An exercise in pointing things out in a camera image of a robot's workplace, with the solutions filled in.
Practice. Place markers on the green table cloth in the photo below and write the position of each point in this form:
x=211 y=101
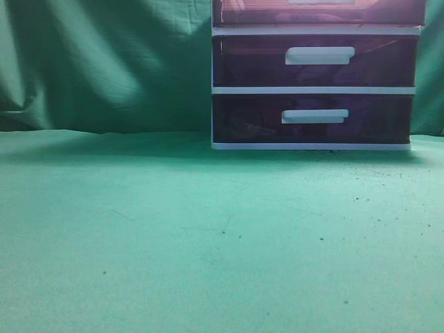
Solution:
x=158 y=232

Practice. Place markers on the green backdrop cloth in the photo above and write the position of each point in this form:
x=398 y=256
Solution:
x=105 y=66

